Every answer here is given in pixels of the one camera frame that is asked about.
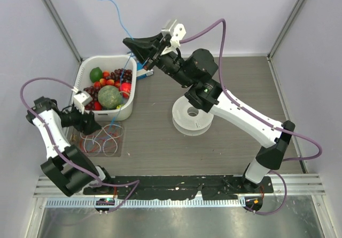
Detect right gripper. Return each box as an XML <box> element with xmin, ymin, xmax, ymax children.
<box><xmin>123</xmin><ymin>33</ymin><xmax>194</xmax><ymax>90</ymax></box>

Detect blue cable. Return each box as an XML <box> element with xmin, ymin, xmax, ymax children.
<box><xmin>91</xmin><ymin>0</ymin><xmax>137</xmax><ymax>128</ymax></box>

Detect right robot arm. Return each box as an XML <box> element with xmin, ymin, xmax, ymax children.
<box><xmin>123</xmin><ymin>34</ymin><xmax>295</xmax><ymax>193</ymax></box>

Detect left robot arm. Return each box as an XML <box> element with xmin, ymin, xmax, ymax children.
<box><xmin>26</xmin><ymin>97</ymin><xmax>114</xmax><ymax>197</ymax></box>

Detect red strawberry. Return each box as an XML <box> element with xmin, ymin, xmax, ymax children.
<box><xmin>93</xmin><ymin>101</ymin><xmax>102</xmax><ymax>111</ymax></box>

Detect blue white box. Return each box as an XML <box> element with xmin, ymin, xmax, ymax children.
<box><xmin>127</xmin><ymin>51</ymin><xmax>154</xmax><ymax>80</ymax></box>

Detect clear plastic tray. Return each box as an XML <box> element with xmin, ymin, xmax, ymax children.
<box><xmin>68</xmin><ymin>122</ymin><xmax>125</xmax><ymax>157</ymax></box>

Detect dark grape bunch upper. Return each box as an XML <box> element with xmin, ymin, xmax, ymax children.
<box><xmin>110</xmin><ymin>68</ymin><xmax>133</xmax><ymax>83</ymax></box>

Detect dark grape bunch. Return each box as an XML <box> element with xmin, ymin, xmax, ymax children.
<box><xmin>83</xmin><ymin>86</ymin><xmax>99</xmax><ymax>110</ymax></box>
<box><xmin>110</xmin><ymin>68</ymin><xmax>133</xmax><ymax>83</ymax></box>

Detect dark grape bunch lower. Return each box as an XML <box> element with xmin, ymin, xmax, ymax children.
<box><xmin>83</xmin><ymin>86</ymin><xmax>99</xmax><ymax>110</ymax></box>

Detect green melon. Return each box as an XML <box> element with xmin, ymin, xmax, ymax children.
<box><xmin>98</xmin><ymin>85</ymin><xmax>122</xmax><ymax>110</ymax></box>

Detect red apple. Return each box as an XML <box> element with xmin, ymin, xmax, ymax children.
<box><xmin>119</xmin><ymin>82</ymin><xmax>131</xmax><ymax>94</ymax></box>

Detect small peach fruits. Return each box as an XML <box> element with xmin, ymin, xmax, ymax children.
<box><xmin>94</xmin><ymin>71</ymin><xmax>121</xmax><ymax>88</ymax></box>

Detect green lime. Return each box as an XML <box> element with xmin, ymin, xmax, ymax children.
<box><xmin>89</xmin><ymin>67</ymin><xmax>103</xmax><ymax>83</ymax></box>

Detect white plastic basket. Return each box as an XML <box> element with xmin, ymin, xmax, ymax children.
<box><xmin>74</xmin><ymin>54</ymin><xmax>137</xmax><ymax>122</ymax></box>

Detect red cable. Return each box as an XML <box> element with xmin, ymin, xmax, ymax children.
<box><xmin>79</xmin><ymin>127</ymin><xmax>122</xmax><ymax>153</ymax></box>

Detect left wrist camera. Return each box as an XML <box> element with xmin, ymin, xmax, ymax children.
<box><xmin>72</xmin><ymin>87</ymin><xmax>92</xmax><ymax>114</ymax></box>

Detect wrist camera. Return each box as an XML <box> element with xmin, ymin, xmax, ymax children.
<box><xmin>161</xmin><ymin>19</ymin><xmax>186</xmax><ymax>47</ymax></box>
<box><xmin>72</xmin><ymin>87</ymin><xmax>92</xmax><ymax>114</ymax></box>

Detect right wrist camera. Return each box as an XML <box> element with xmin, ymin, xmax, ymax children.
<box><xmin>161</xmin><ymin>19</ymin><xmax>186</xmax><ymax>47</ymax></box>

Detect white slotted cable duct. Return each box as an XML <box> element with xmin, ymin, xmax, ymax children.
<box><xmin>45</xmin><ymin>196</ymin><xmax>245</xmax><ymax>209</ymax></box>

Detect white cable spool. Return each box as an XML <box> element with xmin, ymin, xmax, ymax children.
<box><xmin>172</xmin><ymin>96</ymin><xmax>214</xmax><ymax>136</ymax></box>

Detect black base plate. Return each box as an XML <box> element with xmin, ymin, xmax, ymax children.
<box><xmin>83</xmin><ymin>175</ymin><xmax>274</xmax><ymax>201</ymax></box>

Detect aluminium rail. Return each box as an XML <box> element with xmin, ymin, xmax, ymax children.
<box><xmin>33</xmin><ymin>174</ymin><xmax>326</xmax><ymax>198</ymax></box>

